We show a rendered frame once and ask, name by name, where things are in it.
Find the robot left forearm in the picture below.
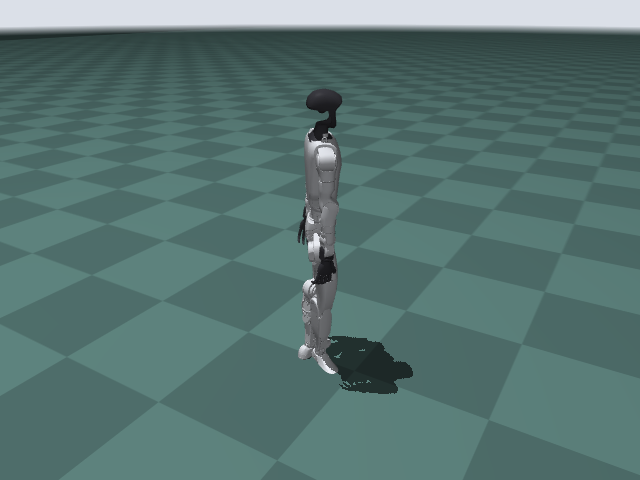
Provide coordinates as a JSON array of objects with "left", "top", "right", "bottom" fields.
[{"left": 305, "top": 185, "right": 311, "bottom": 216}]

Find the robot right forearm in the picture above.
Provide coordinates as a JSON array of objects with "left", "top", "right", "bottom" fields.
[{"left": 319, "top": 202, "right": 338, "bottom": 258}]

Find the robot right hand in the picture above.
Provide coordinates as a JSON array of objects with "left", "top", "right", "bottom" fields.
[{"left": 311, "top": 247, "right": 336, "bottom": 285}]

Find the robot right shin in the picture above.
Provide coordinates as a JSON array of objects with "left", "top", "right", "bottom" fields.
[{"left": 310, "top": 297, "right": 332, "bottom": 356}]

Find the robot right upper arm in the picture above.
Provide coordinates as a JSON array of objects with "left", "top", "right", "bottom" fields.
[{"left": 316, "top": 147, "right": 339, "bottom": 214}]

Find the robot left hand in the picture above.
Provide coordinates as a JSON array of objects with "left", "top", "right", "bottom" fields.
[{"left": 298, "top": 206, "right": 308, "bottom": 246}]

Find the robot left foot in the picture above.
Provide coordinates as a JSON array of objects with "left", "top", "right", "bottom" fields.
[{"left": 298, "top": 339, "right": 331, "bottom": 360}]

